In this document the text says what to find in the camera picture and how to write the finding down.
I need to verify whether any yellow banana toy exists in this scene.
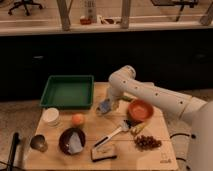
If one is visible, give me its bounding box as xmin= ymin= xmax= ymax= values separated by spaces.
xmin=131 ymin=122 xmax=146 ymax=135

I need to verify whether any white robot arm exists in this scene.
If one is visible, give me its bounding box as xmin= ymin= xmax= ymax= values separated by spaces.
xmin=107 ymin=65 xmax=213 ymax=171

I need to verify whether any red and white bottle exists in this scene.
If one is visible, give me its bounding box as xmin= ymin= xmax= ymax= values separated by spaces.
xmin=80 ymin=0 xmax=97 ymax=25

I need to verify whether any orange fruit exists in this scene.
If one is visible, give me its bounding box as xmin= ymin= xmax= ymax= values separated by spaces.
xmin=71 ymin=113 xmax=85 ymax=127

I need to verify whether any crumpled white cloth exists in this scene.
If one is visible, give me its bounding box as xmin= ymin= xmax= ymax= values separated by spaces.
xmin=68 ymin=132 xmax=83 ymax=154

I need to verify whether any white cup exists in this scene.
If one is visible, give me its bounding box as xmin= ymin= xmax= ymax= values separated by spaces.
xmin=42 ymin=108 xmax=60 ymax=126

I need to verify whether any black pole stand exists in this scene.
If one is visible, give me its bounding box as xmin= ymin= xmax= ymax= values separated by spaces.
xmin=6 ymin=132 xmax=20 ymax=171

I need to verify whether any white handled spatula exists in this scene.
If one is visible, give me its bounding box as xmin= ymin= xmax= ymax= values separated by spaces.
xmin=94 ymin=120 xmax=131 ymax=148

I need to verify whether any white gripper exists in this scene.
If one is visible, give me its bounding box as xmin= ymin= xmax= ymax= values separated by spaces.
xmin=106 ymin=87 xmax=121 ymax=110

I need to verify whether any bunch of dark grapes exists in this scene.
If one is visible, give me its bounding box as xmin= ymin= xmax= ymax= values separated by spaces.
xmin=134 ymin=135 xmax=162 ymax=150

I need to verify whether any orange bowl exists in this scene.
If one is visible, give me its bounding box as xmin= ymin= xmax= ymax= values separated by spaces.
xmin=127 ymin=99 xmax=154 ymax=122

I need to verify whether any green plastic tray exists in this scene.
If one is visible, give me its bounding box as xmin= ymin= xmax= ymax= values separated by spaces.
xmin=40 ymin=75 xmax=94 ymax=110

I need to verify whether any dark brown bowl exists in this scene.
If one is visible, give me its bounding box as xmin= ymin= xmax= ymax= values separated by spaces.
xmin=59 ymin=128 xmax=86 ymax=155

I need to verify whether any black office chair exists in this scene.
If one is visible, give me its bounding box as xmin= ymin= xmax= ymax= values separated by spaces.
xmin=8 ymin=0 xmax=43 ymax=16

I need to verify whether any blue sponge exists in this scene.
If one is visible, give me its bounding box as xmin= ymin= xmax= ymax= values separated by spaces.
xmin=98 ymin=99 xmax=111 ymax=114

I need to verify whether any metal cup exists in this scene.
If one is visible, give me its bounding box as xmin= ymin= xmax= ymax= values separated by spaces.
xmin=30 ymin=134 xmax=48 ymax=152

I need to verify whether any green cucumber toy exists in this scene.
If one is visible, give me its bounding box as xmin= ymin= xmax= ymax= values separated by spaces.
xmin=122 ymin=96 xmax=133 ymax=102

